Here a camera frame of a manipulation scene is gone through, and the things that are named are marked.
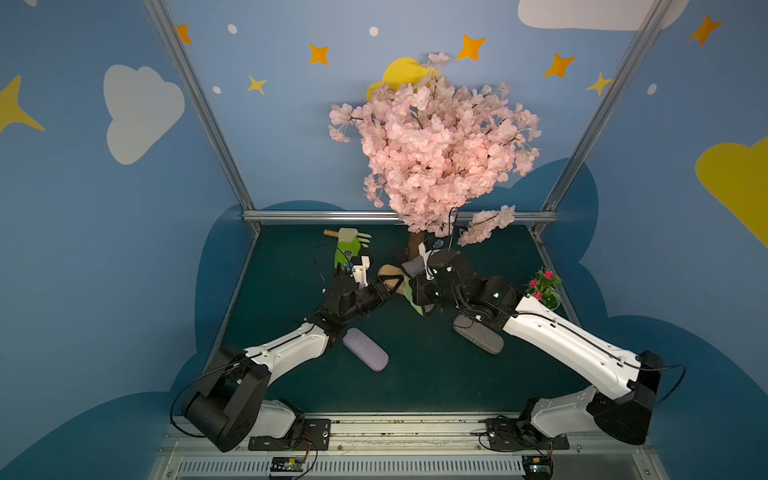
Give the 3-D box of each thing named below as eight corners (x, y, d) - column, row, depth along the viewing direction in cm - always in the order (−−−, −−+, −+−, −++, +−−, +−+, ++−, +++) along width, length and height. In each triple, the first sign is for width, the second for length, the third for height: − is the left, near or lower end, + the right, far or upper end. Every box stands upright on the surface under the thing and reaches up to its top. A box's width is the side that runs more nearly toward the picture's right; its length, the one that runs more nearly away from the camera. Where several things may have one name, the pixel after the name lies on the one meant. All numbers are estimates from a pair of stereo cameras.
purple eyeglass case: (342, 340, 92) (341, 336, 90) (354, 328, 94) (354, 324, 92) (379, 374, 85) (379, 371, 83) (392, 360, 88) (392, 357, 86)
